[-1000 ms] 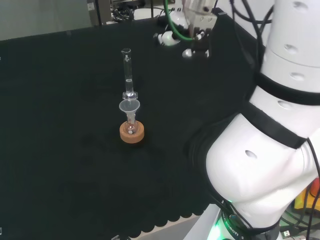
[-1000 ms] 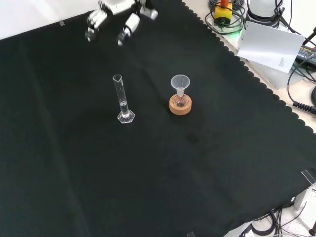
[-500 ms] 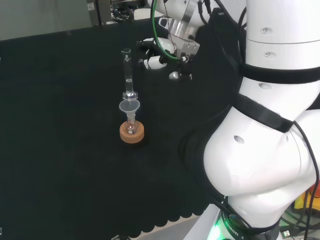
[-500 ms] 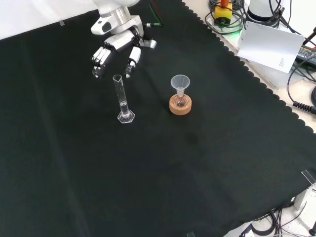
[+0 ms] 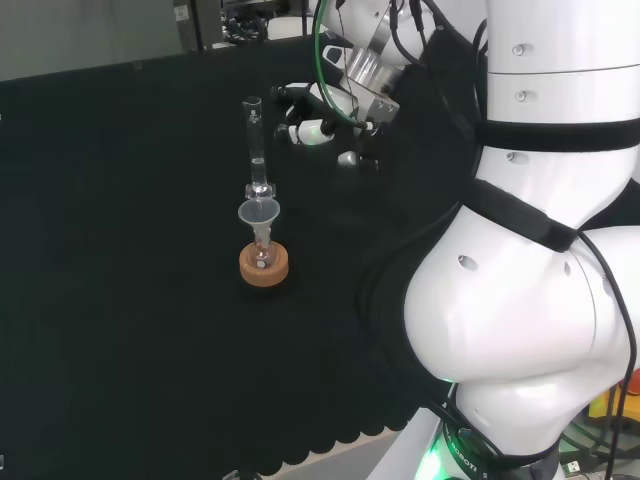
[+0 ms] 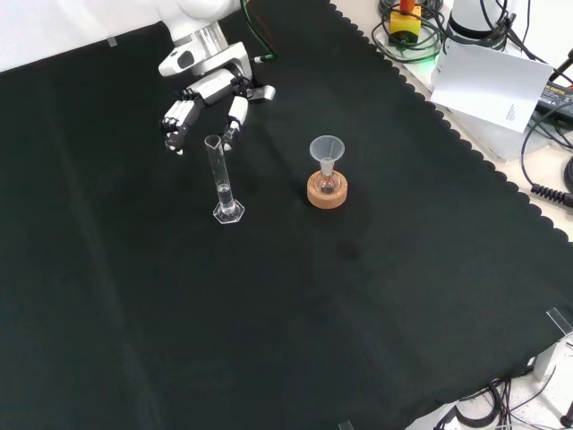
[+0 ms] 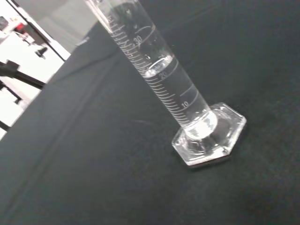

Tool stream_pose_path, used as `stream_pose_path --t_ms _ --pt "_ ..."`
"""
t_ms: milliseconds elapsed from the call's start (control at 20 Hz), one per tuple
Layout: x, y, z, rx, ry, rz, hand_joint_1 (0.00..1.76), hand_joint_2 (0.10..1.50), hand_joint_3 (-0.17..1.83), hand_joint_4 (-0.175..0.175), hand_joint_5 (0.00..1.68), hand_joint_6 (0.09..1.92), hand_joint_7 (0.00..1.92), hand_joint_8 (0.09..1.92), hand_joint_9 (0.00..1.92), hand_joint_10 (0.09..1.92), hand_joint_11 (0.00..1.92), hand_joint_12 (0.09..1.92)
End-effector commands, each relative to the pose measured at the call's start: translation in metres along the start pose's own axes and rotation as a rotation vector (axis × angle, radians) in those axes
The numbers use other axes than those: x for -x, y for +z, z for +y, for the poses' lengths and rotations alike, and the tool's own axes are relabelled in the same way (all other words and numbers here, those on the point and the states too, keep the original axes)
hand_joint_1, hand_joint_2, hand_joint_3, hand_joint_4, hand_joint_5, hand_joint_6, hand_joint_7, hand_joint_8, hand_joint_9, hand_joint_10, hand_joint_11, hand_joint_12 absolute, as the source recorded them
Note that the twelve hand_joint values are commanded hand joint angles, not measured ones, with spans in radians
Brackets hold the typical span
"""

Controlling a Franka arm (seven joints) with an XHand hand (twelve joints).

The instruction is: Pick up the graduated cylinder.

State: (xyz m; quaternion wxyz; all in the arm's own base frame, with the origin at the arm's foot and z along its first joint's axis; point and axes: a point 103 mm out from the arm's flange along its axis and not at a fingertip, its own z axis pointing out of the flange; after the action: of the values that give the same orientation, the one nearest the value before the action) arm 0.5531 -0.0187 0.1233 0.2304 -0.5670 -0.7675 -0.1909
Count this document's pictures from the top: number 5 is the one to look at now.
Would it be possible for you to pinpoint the green cable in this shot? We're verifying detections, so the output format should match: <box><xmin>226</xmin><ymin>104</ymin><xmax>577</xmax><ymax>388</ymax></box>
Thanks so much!
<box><xmin>313</xmin><ymin>0</ymin><xmax>362</xmax><ymax>126</ymax></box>

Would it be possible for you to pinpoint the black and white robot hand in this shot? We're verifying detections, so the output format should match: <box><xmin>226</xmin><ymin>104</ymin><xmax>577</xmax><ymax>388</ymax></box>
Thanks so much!
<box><xmin>269</xmin><ymin>81</ymin><xmax>401</xmax><ymax>176</ymax></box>

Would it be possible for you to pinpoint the grey metal cabinet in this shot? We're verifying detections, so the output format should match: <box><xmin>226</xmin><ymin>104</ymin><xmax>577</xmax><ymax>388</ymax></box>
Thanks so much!
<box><xmin>172</xmin><ymin>0</ymin><xmax>226</xmax><ymax>54</ymax></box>

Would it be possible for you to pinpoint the clear plastic funnel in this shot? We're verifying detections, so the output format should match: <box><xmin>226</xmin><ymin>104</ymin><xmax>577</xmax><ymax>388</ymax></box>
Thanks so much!
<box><xmin>236</xmin><ymin>199</ymin><xmax>282</xmax><ymax>246</ymax></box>

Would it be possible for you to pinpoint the brown cork ring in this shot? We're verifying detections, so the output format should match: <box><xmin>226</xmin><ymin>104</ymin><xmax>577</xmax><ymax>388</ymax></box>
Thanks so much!
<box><xmin>238</xmin><ymin>241</ymin><xmax>291</xmax><ymax>288</ymax></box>

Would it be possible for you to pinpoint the black bench cloth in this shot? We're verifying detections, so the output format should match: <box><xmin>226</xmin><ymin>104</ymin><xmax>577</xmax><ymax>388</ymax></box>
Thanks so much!
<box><xmin>0</xmin><ymin>35</ymin><xmax>489</xmax><ymax>477</ymax></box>

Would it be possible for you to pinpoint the clear glass graduated cylinder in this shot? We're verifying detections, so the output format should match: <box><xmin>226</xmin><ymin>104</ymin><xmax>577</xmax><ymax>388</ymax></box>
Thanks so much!
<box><xmin>241</xmin><ymin>94</ymin><xmax>279</xmax><ymax>200</ymax></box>

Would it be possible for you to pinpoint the yellow stop button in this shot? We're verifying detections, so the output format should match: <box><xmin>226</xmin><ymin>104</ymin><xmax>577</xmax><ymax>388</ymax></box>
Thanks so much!
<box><xmin>586</xmin><ymin>368</ymin><xmax>640</xmax><ymax>427</ymax></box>

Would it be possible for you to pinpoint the black cable bundle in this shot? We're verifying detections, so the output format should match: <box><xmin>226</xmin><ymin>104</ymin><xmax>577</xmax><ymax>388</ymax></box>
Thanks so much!
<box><xmin>222</xmin><ymin>13</ymin><xmax>272</xmax><ymax>45</ymax></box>

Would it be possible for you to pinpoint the round-bottom glass flask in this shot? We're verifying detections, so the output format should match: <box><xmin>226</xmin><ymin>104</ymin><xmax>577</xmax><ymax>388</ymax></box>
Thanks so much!
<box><xmin>251</xmin><ymin>227</ymin><xmax>278</xmax><ymax>269</ymax></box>

